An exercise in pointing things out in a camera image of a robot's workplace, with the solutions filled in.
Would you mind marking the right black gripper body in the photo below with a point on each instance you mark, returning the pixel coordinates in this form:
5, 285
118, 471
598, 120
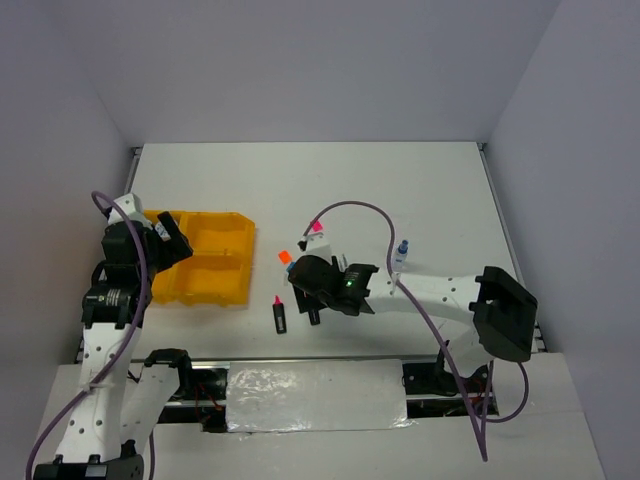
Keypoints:
321, 302

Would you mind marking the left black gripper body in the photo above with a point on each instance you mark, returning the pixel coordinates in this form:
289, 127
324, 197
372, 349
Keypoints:
162, 254

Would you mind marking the orange black highlighter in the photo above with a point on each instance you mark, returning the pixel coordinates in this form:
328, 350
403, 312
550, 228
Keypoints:
314, 316

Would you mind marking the orange highlighter cap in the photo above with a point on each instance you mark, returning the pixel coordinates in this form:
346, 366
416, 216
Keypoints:
285, 257

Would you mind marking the pink black highlighter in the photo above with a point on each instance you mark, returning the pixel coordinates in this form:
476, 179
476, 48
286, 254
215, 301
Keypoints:
279, 315

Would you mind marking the blue round tin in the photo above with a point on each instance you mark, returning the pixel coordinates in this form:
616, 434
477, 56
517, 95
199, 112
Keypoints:
161, 231

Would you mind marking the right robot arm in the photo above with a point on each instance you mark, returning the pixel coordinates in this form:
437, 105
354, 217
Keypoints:
497, 313

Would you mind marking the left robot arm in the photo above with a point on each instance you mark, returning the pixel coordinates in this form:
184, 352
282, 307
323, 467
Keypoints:
108, 427

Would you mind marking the orange plastic sorting tray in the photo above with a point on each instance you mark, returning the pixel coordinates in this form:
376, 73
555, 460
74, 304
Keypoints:
219, 271

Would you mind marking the small clear spray bottle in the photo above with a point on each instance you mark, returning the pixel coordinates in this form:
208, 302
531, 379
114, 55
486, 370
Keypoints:
399, 256

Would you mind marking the silver foil covered plate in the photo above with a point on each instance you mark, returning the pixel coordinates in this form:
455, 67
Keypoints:
315, 396

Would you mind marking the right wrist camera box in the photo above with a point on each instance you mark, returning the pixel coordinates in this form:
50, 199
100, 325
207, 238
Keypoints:
316, 244

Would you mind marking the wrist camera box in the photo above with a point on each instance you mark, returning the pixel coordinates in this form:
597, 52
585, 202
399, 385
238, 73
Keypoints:
316, 244
132, 206

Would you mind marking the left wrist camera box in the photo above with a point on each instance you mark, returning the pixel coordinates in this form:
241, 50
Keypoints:
132, 206

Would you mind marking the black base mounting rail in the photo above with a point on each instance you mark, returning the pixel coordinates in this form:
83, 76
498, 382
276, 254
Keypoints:
430, 393

